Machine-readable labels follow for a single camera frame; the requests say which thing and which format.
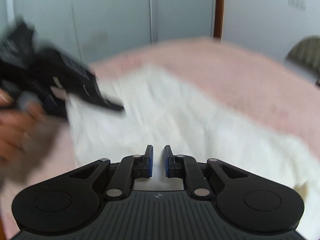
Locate white wall socket left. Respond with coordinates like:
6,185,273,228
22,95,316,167
287,0,299,8

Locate olive green scalloped headboard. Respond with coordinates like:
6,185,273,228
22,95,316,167
286,36,319,75

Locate person's left hand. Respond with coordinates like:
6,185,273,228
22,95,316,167
1,90,50,167

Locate white floral wardrobe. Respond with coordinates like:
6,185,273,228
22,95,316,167
1,0,215,63

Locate white wall socket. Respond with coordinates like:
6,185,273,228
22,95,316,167
296,0,306,11
287,0,299,8

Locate white textured pants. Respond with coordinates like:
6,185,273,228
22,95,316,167
67,64,319,206

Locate brown wooden door frame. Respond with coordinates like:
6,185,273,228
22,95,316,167
213,0,225,39

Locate pink bed blanket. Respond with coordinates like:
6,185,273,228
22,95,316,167
1,38,319,239

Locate white wall socket right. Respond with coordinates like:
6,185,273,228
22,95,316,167
296,0,306,11

